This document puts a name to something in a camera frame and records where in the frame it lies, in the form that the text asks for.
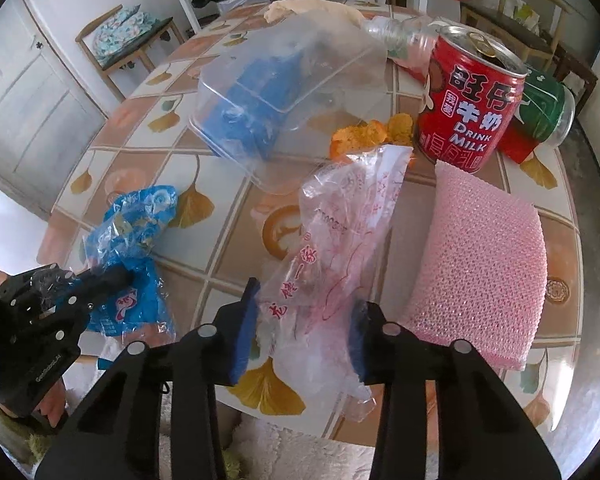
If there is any blue plastic bag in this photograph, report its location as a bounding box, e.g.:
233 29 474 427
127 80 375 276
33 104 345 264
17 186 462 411
84 185 178 339

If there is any clear plastic bag red print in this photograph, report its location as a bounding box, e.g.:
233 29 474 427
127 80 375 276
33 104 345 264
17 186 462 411
258 144 413 416

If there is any person's left hand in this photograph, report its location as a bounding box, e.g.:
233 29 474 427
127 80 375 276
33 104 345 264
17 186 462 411
34 379 66 428

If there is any white door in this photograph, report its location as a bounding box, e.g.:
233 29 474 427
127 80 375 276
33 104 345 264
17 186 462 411
0 0 105 219

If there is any patterned tablecloth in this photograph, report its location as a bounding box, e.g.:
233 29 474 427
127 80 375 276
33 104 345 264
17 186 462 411
38 4 582 445

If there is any chair with floral cushion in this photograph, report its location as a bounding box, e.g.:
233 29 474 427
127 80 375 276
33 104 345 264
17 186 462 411
74 4 185 102

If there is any green label plastic bottle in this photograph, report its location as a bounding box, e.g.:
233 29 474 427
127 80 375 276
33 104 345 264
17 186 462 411
498 66 576 165

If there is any red milk drink can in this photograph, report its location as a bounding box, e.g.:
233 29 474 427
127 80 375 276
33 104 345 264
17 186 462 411
417 24 528 174

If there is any clear plastic container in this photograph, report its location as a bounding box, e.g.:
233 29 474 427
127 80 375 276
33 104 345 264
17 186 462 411
189 11 388 194

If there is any wooden chair dark seat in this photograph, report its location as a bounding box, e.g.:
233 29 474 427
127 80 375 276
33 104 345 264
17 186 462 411
460 0 600 114

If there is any crushed clear plastic bottle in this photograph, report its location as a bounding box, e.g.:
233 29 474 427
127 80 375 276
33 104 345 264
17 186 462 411
362 16 451 82

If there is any beige cloth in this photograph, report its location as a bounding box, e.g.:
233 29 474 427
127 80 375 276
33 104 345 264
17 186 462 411
264 0 366 28

